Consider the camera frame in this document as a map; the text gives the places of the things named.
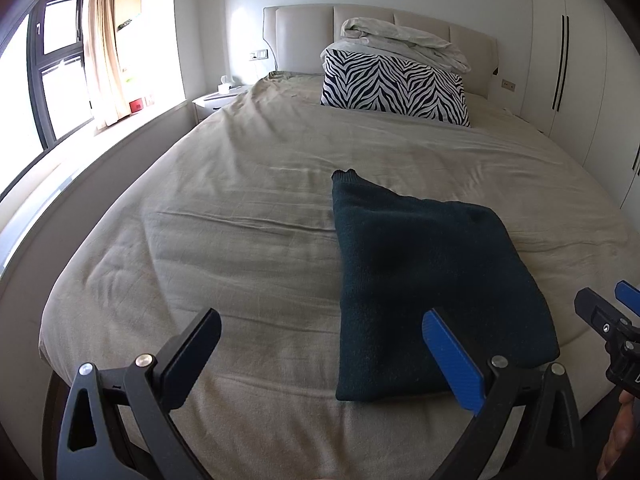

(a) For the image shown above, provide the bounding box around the zebra print pillow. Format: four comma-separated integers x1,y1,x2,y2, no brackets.
320,42,472,128

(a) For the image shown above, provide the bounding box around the bed with beige cover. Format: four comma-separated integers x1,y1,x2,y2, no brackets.
40,71,640,480

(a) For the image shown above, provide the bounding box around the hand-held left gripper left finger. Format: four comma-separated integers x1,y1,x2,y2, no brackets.
56,308,222,480

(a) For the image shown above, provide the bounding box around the white wardrobe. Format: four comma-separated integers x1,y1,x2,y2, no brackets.
520,0,640,221

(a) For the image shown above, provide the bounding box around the beige padded headboard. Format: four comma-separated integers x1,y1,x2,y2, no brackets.
262,4,500,98

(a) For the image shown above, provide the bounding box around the folded white duvet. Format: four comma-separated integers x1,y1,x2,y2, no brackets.
340,16,472,73

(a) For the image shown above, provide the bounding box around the person's right hand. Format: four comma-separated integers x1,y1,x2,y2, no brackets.
597,387,640,480

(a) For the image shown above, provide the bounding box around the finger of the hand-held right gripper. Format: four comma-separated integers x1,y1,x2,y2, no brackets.
614,281,640,318
574,287,633,341

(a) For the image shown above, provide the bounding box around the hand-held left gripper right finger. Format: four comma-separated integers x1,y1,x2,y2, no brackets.
422,308,586,480

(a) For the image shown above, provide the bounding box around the white nightstand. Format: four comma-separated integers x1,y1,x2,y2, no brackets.
192,84,253,123

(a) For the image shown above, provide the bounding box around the beige curtain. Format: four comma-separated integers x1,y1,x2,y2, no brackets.
82,0,132,131

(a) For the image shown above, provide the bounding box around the black framed window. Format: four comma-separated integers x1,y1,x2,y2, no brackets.
0,0,96,201

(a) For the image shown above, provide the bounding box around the dark teal knit sweater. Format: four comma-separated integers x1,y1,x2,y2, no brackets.
331,169,560,403

